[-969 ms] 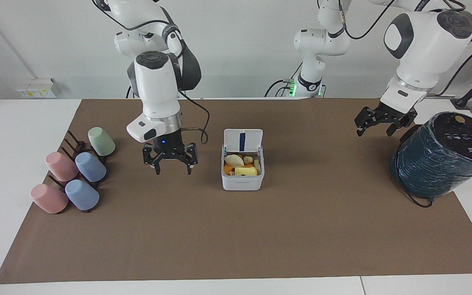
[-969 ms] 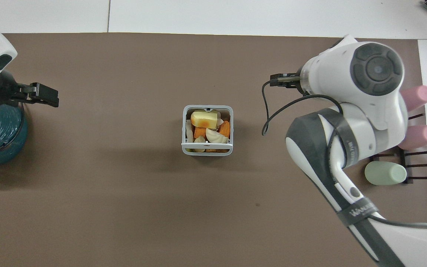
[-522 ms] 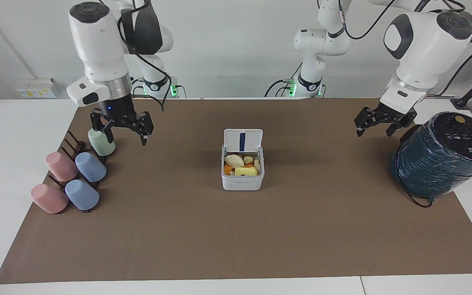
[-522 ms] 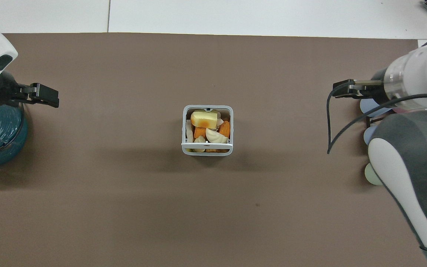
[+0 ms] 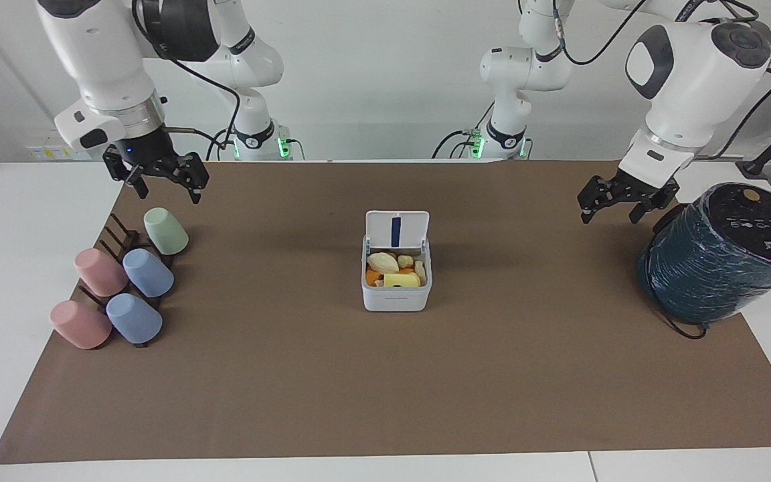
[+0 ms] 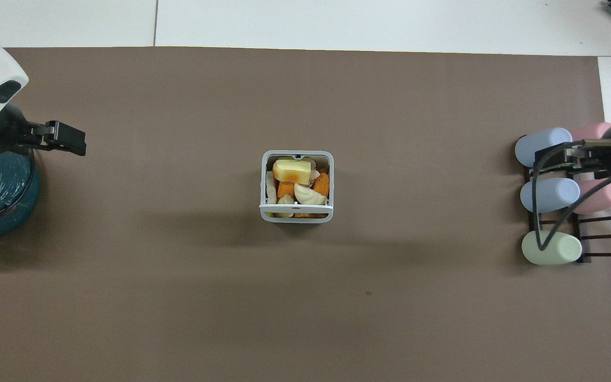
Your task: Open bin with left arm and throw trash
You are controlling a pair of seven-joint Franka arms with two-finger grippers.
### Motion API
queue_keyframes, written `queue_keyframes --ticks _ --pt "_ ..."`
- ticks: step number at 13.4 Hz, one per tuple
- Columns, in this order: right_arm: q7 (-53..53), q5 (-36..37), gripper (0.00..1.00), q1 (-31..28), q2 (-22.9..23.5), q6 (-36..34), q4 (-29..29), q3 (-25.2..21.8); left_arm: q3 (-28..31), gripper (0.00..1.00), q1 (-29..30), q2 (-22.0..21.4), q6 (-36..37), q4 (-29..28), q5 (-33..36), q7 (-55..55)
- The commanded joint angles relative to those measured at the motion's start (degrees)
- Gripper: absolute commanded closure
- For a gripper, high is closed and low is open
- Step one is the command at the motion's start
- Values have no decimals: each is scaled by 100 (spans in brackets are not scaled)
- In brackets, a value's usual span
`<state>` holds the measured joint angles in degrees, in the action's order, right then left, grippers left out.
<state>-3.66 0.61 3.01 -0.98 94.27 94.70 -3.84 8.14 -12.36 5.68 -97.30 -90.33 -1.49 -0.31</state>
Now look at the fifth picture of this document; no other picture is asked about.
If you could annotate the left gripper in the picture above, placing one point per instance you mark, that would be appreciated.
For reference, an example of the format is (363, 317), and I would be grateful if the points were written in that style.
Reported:
(640, 191)

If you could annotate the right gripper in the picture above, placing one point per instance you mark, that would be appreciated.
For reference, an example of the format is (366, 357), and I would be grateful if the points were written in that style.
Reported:
(148, 154)

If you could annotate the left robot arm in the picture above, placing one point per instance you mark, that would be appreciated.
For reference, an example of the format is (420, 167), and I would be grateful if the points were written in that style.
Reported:
(687, 87)

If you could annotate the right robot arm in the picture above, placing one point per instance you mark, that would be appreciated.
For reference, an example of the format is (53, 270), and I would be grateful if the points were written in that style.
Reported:
(98, 60)

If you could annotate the dark teal trash bin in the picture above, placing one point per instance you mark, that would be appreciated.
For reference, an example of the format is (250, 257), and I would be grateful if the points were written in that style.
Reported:
(720, 261)

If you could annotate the green cup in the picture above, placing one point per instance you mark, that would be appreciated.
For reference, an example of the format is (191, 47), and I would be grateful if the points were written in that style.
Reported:
(166, 231)

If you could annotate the dark wooden cup rack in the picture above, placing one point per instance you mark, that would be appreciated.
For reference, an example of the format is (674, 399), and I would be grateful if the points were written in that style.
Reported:
(124, 237)

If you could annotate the blue cup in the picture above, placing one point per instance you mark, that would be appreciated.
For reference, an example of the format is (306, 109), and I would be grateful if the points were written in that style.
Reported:
(134, 319)
(149, 272)

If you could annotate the pink cup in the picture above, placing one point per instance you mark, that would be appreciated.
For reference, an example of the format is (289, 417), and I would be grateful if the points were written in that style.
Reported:
(101, 272)
(81, 325)

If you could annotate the long beige scrap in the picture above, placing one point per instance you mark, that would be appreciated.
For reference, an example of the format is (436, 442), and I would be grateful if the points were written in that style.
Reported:
(420, 270)

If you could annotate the small beige scrap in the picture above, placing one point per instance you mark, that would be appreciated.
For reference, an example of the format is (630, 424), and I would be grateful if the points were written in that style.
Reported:
(405, 261)

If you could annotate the orange peel scrap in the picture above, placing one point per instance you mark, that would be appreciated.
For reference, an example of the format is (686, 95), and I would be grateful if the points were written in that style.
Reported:
(373, 277)

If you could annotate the beige peel scrap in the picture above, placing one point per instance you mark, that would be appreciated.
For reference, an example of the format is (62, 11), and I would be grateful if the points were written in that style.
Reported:
(382, 262)

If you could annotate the yellow cylinder scrap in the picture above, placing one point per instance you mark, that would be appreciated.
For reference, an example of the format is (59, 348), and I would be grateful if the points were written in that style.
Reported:
(401, 280)

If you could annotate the small white lidded box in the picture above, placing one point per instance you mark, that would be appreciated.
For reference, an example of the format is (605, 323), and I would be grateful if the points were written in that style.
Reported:
(395, 298)

